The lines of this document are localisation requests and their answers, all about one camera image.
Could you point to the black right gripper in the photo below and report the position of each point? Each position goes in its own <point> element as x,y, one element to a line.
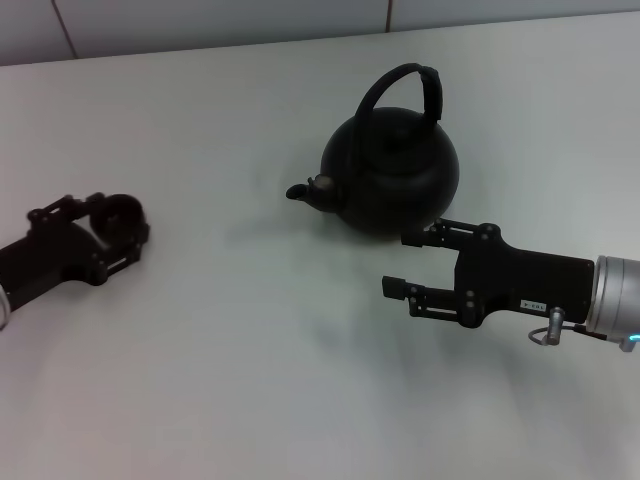
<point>530,280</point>

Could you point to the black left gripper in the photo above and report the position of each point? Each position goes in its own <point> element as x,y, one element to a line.
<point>45,260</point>

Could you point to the small black teacup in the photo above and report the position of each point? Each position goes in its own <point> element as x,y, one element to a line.
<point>120,207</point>

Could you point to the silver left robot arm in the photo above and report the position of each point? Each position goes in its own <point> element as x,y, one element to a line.
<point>3,305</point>

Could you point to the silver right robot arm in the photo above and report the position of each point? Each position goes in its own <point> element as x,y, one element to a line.
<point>617,295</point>

